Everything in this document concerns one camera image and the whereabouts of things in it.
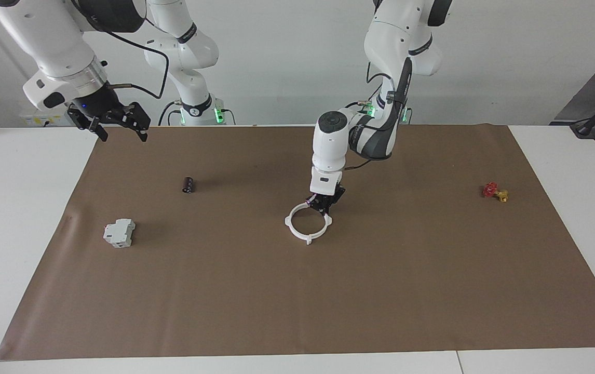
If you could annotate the white circuit breaker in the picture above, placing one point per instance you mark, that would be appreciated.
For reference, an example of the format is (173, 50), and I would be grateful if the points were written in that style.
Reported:
(119, 232)

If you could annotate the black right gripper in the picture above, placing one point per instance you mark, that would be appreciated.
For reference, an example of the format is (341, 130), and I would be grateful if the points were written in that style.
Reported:
(97, 101)

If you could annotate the black cylindrical capacitor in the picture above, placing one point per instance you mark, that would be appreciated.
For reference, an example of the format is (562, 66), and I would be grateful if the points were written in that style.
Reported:
(188, 185)

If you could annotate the brown paper table mat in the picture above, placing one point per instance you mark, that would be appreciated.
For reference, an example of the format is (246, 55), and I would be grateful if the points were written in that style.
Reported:
(297, 301)

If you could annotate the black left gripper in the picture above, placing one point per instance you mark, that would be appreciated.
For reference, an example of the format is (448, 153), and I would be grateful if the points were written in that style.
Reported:
(335, 198)

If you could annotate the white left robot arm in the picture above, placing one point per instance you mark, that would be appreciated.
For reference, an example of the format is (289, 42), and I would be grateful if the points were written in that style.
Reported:
(331, 140)

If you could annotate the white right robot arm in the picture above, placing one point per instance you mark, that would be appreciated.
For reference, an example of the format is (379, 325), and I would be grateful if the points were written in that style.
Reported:
(53, 47)

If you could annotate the white wall socket box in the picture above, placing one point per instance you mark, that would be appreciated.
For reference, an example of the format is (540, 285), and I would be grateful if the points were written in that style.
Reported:
(43, 120)

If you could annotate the brass valve red handwheel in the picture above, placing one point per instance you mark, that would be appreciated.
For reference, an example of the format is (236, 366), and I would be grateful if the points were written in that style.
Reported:
(490, 190)

